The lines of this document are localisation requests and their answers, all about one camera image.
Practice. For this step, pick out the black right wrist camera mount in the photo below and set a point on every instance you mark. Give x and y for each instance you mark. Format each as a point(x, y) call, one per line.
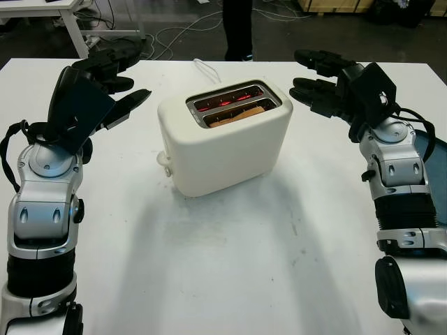
point(379, 90)

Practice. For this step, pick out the blue plastic tray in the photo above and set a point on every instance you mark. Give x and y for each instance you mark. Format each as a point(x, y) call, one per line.
point(440, 174)

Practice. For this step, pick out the person in black trousers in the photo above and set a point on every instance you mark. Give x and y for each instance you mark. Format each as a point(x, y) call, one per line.
point(239, 28)

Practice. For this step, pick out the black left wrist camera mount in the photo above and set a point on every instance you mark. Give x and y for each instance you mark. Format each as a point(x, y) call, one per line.
point(80, 115)

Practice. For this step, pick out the black bag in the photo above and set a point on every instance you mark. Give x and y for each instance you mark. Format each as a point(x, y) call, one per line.
point(398, 15)

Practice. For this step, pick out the white power strip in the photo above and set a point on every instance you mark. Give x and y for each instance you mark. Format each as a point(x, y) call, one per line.
point(92, 41)

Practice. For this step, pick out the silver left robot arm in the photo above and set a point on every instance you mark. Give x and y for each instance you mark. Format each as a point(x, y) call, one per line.
point(38, 223)

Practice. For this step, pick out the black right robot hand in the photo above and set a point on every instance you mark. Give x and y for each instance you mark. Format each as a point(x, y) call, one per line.
point(328, 97)

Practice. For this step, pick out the wooden crate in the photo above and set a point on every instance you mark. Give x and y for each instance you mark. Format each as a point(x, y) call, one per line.
point(331, 5)

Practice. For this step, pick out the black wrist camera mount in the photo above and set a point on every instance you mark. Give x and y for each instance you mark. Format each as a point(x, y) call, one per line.
point(80, 115)
point(379, 90)

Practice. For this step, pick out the white desk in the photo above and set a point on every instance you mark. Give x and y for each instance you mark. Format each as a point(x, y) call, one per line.
point(35, 5)

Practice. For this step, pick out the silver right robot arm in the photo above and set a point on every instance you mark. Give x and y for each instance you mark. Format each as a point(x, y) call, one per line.
point(401, 174)

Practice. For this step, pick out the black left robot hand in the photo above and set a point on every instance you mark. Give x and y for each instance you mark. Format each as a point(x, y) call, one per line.
point(104, 70)

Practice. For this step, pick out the slice of toast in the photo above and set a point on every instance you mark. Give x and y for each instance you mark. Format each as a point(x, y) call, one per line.
point(249, 112)

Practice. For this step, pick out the white two-slot toaster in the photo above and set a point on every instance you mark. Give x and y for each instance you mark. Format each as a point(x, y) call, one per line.
point(227, 157)

